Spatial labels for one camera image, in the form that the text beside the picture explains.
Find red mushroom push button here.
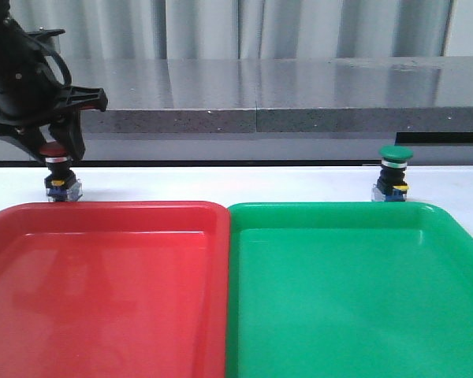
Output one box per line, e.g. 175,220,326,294
39,142,83,202

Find green mushroom push button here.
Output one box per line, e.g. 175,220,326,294
371,145,413,202

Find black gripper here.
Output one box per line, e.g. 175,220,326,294
0,1,107,163

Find red plastic tray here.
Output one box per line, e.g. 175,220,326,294
0,202,229,377

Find grey stone counter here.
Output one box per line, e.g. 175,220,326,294
68,57,473,165

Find green plastic tray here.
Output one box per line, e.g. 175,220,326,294
225,202,473,377

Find white pleated curtain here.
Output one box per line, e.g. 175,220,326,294
11,0,453,60

